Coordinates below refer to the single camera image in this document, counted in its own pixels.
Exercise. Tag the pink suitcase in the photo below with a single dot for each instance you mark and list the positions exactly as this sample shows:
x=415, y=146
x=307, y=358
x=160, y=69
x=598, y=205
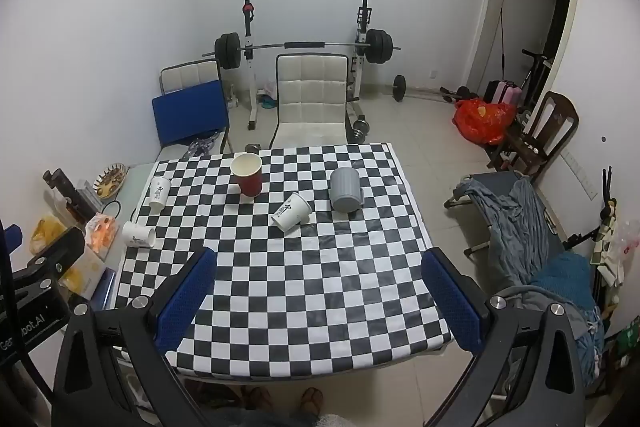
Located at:
x=502, y=92

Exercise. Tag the yellow snack bag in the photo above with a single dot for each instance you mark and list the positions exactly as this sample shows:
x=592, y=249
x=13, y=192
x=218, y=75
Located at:
x=46, y=232

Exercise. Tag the dark wooden chair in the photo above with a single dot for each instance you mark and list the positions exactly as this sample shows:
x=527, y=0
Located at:
x=552, y=122

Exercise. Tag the person's foot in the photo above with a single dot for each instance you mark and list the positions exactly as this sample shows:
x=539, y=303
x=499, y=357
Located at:
x=312, y=402
x=258, y=399

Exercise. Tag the black router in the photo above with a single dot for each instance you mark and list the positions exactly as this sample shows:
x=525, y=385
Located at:
x=607, y=192

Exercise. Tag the plate of snacks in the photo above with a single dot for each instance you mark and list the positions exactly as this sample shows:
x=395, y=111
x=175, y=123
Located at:
x=110, y=182

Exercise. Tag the person's left foot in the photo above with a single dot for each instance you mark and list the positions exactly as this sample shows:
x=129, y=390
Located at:
x=258, y=399

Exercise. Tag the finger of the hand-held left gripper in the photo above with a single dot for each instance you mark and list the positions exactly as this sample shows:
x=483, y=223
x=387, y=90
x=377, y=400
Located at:
x=60, y=252
x=10, y=239

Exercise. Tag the beige cardboard box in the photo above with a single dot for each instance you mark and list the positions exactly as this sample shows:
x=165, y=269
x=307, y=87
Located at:
x=82, y=274

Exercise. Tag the blue seat cushion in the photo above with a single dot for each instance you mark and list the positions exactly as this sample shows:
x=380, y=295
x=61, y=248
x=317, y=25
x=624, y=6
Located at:
x=190, y=112

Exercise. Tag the metal dumbbell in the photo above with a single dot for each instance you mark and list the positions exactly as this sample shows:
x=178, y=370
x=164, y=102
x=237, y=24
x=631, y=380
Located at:
x=360, y=130
x=253, y=148

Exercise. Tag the red paper cup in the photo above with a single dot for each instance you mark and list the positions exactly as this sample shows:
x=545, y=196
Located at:
x=248, y=179

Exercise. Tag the short barbell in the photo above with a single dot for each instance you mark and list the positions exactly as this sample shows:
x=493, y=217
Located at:
x=399, y=88

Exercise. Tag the door frame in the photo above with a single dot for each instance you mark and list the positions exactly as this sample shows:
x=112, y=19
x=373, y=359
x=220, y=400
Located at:
x=492, y=7

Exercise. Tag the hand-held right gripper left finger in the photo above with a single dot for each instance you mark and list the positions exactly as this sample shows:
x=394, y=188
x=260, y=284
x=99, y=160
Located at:
x=187, y=299

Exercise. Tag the black white checkered tablecloth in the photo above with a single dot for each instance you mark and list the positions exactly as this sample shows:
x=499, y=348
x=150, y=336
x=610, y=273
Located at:
x=320, y=287

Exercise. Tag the person's right foot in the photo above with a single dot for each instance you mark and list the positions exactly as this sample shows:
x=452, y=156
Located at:
x=312, y=402

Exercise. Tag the teal blanket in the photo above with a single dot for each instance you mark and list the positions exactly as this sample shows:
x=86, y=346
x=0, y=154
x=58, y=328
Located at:
x=567, y=277

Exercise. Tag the blue box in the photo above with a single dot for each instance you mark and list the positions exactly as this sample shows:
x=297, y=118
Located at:
x=106, y=289

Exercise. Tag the long barbell with black plates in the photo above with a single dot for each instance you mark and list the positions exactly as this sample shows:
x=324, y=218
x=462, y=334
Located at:
x=305, y=44

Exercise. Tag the white padded chair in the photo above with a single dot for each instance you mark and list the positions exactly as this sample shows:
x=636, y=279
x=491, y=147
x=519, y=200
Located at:
x=310, y=97
x=187, y=74

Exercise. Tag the clear plastic wrapper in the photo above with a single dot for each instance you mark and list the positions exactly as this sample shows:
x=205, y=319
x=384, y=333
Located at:
x=200, y=147

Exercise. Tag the orange snack bag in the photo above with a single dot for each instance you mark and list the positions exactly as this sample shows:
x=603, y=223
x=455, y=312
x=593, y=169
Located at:
x=100, y=234

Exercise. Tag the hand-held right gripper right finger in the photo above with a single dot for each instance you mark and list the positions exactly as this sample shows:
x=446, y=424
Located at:
x=450, y=302

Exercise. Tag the black kick scooter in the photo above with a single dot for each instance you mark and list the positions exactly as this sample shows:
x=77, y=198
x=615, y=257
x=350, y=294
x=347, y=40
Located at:
x=535, y=72

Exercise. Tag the grey plastic cup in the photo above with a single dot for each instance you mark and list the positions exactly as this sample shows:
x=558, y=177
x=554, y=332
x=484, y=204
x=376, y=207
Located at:
x=345, y=192

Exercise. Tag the grey cloth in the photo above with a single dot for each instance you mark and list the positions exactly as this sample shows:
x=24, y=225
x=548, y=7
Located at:
x=520, y=232

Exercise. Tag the red plastic bag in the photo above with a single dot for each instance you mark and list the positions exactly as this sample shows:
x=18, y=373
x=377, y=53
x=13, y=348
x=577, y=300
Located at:
x=482, y=119

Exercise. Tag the brown stand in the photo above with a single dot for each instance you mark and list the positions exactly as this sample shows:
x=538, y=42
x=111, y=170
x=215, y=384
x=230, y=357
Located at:
x=67, y=194

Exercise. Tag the white paper cup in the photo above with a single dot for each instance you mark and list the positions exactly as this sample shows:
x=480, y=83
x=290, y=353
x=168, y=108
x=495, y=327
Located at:
x=292, y=212
x=137, y=234
x=158, y=194

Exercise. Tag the white barbell rack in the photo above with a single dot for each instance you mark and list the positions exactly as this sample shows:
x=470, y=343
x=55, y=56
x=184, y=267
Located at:
x=250, y=82

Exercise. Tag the folding cot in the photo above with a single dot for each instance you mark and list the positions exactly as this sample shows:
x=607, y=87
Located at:
x=500, y=184

